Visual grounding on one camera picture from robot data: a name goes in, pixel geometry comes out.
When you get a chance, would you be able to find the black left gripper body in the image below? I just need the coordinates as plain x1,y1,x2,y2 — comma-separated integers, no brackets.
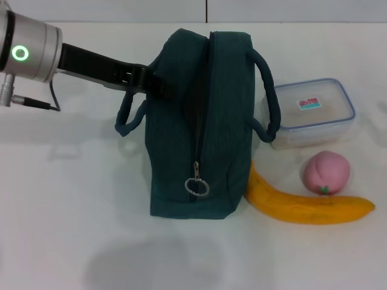
57,43,149,91

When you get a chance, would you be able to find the dark teal fabric bag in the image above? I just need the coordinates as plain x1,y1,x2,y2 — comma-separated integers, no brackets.
114,28,282,219

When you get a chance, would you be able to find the metal zipper pull ring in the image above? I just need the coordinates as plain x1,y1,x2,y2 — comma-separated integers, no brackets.
184,161,210,197

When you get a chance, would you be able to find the clear food container blue lid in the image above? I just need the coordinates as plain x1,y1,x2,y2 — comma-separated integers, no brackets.
262,78,356,150

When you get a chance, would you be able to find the pink toy peach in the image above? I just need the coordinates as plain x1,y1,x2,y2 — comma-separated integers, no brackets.
303,150,351,196

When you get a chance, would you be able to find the yellow banana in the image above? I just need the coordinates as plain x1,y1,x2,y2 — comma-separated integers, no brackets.
244,159,376,226

